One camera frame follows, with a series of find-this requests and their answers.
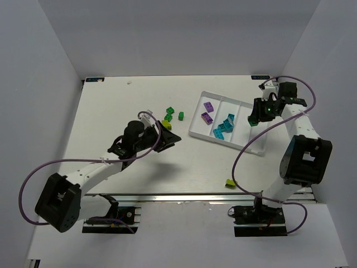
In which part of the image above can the green lego plate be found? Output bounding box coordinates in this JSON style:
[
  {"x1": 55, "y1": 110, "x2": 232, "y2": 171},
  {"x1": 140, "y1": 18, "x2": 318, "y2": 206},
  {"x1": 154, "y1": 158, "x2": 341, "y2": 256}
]
[{"x1": 161, "y1": 120, "x2": 172, "y2": 131}]

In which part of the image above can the blue label left corner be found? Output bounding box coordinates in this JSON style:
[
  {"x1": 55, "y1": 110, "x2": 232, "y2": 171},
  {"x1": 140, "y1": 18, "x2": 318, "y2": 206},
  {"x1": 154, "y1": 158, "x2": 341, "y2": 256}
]
[{"x1": 85, "y1": 77, "x2": 105, "y2": 83}]

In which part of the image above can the white compartment sorting tray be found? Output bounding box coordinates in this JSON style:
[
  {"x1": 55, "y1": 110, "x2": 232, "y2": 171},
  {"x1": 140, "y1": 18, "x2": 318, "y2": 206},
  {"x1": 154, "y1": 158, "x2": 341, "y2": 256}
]
[{"x1": 189, "y1": 91, "x2": 271, "y2": 150}]

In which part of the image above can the blue label right corner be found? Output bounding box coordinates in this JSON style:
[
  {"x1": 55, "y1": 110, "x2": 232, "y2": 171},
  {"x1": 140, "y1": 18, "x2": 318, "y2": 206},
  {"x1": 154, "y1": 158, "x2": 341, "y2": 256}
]
[{"x1": 250, "y1": 75, "x2": 271, "y2": 80}]

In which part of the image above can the teal square lego brick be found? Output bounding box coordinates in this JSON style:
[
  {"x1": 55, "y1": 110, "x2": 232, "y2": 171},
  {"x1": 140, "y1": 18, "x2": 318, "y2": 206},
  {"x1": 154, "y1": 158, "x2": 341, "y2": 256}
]
[{"x1": 218, "y1": 123, "x2": 234, "y2": 133}]

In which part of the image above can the green and yellow lego stack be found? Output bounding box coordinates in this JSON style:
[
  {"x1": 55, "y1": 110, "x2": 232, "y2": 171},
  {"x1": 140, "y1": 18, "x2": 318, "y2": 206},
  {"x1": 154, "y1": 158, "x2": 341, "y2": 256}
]
[{"x1": 248, "y1": 119, "x2": 258, "y2": 127}]

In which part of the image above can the green lego brick middle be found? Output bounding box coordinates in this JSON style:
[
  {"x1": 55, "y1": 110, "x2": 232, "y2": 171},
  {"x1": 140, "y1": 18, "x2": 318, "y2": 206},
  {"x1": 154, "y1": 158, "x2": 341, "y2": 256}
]
[{"x1": 164, "y1": 114, "x2": 173, "y2": 122}]

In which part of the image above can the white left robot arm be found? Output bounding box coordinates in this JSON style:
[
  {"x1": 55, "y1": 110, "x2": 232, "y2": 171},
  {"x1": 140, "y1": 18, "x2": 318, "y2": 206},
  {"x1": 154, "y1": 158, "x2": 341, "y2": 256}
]
[{"x1": 35, "y1": 121, "x2": 181, "y2": 233}]

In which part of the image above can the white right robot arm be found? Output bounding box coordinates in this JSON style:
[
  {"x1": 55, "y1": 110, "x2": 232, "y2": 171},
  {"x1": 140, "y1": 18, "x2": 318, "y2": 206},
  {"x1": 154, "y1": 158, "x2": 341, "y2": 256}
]
[{"x1": 248, "y1": 82, "x2": 332, "y2": 217}]

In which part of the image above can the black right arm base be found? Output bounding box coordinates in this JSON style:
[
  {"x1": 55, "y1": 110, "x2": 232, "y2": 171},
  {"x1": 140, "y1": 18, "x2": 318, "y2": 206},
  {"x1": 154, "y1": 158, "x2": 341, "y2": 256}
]
[{"x1": 227, "y1": 201, "x2": 287, "y2": 237}]

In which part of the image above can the green lego brick top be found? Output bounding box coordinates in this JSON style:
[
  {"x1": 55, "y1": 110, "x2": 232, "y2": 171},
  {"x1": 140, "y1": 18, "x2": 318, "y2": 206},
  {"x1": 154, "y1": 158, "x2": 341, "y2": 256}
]
[{"x1": 166, "y1": 107, "x2": 175, "y2": 114}]

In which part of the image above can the blue label corner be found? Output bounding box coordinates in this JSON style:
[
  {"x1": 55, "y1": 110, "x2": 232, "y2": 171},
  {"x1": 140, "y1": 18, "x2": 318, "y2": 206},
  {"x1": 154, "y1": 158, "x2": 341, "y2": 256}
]
[
  {"x1": 85, "y1": 77, "x2": 105, "y2": 83},
  {"x1": 250, "y1": 75, "x2": 271, "y2": 80}
]

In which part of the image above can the teal long lego brick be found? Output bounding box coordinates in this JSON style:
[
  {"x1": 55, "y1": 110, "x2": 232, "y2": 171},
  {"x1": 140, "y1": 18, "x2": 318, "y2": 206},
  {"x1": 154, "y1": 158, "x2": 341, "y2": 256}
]
[{"x1": 213, "y1": 128, "x2": 225, "y2": 140}]

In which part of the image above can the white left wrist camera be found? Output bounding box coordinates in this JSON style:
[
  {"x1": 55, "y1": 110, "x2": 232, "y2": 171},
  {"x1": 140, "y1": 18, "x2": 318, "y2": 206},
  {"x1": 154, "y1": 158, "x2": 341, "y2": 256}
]
[{"x1": 140, "y1": 109, "x2": 155, "y2": 128}]

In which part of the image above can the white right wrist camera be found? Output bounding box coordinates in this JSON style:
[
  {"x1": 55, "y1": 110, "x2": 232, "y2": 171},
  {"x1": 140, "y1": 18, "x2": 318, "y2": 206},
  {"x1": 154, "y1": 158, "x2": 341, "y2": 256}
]
[{"x1": 262, "y1": 83, "x2": 278, "y2": 101}]

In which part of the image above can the purple lego brick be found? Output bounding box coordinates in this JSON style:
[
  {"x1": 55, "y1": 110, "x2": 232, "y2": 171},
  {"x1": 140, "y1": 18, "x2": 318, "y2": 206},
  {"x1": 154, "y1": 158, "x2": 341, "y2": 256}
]
[
  {"x1": 201, "y1": 112, "x2": 213, "y2": 125},
  {"x1": 203, "y1": 102, "x2": 214, "y2": 113}
]

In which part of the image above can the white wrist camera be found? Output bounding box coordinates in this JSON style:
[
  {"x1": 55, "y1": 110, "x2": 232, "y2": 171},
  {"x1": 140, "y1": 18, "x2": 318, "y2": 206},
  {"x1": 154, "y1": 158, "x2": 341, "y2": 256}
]
[
  {"x1": 140, "y1": 109, "x2": 155, "y2": 128},
  {"x1": 262, "y1": 83, "x2": 278, "y2": 101}
]

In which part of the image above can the yellow-green lego brick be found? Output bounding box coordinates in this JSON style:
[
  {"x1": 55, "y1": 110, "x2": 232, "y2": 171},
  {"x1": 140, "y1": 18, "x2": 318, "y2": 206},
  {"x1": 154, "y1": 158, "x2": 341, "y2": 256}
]
[{"x1": 225, "y1": 179, "x2": 236, "y2": 189}]

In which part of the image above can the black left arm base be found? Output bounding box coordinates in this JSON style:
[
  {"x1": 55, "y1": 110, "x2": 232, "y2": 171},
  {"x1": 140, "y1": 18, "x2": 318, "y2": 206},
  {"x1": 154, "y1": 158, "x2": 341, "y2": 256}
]
[{"x1": 82, "y1": 195, "x2": 141, "y2": 235}]

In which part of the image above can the small green lego brick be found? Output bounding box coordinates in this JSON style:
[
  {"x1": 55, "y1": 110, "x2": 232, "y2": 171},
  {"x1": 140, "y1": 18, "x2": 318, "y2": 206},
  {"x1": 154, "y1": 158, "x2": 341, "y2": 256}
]
[{"x1": 178, "y1": 112, "x2": 184, "y2": 121}]

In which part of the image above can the blue decorated lego brick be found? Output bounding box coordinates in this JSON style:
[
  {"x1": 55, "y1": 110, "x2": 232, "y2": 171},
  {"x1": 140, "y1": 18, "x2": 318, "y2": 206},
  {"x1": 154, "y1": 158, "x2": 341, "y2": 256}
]
[{"x1": 227, "y1": 113, "x2": 235, "y2": 127}]

